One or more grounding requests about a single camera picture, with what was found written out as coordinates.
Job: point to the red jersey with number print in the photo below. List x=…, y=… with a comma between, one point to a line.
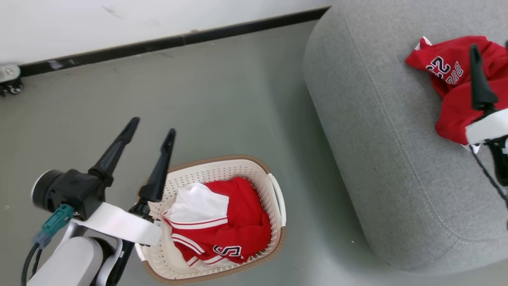
x=452, y=103

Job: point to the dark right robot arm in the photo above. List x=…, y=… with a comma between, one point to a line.
x=499, y=159

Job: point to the red white striped jacket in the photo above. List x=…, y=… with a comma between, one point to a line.
x=238, y=214

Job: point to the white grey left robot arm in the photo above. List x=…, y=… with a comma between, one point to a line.
x=71, y=262

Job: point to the grey metal frame bar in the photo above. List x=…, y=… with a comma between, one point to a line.
x=8, y=72

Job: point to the black baseboard strip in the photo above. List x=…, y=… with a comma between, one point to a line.
x=158, y=43

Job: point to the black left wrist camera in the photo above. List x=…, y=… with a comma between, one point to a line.
x=71, y=190

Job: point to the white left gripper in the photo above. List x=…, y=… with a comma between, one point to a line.
x=123, y=224

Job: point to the white perforated plastic laundry basket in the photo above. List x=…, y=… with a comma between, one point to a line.
x=254, y=178

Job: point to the black caster wheel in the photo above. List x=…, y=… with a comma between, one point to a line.
x=11, y=88

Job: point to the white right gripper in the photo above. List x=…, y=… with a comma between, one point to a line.
x=490, y=127

